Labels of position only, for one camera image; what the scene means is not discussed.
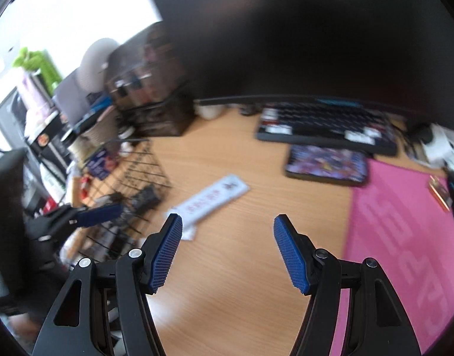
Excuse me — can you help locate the small black sachet box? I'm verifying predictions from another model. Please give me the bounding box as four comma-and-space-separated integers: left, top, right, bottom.
120, 185, 161, 222

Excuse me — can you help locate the long white red-text sachet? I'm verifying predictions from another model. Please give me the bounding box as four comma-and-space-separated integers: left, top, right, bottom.
167, 174, 250, 241

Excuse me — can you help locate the red cigarette pack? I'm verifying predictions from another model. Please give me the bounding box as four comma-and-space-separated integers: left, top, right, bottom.
79, 175, 92, 200

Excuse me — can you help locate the blue luncheon meat tin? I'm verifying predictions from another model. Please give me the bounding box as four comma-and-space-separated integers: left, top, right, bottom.
86, 148, 118, 181

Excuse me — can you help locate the smartphone with lit screen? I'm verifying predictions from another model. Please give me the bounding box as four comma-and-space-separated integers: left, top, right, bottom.
284, 145, 368, 187

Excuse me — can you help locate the woven brown basket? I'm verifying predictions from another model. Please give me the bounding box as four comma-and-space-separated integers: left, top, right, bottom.
73, 115, 118, 152

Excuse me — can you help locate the pink desk mat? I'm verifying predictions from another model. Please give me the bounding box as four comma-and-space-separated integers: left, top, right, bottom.
343, 160, 454, 351

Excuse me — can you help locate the dark mechanical keyboard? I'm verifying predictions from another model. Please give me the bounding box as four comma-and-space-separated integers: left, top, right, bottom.
255, 103, 398, 157

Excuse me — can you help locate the small ceramic vase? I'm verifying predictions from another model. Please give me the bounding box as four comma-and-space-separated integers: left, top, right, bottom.
195, 104, 226, 120

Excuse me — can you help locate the gold lighter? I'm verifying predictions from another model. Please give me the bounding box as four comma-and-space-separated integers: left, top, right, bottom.
428, 175, 452, 212

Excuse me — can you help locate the white round fan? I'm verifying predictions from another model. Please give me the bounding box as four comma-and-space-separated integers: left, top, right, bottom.
77, 38, 119, 93

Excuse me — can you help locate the dark acrylic drawer organizer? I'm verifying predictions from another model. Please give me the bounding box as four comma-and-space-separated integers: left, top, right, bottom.
104, 22, 196, 137

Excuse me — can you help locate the white power adapter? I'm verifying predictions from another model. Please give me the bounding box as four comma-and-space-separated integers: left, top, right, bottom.
421, 124, 454, 165

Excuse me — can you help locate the black curved monitor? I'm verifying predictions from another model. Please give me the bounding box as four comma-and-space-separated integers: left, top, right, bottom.
153, 0, 454, 129

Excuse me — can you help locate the black wire basket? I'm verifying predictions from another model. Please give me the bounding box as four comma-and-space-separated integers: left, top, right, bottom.
59, 139, 172, 268

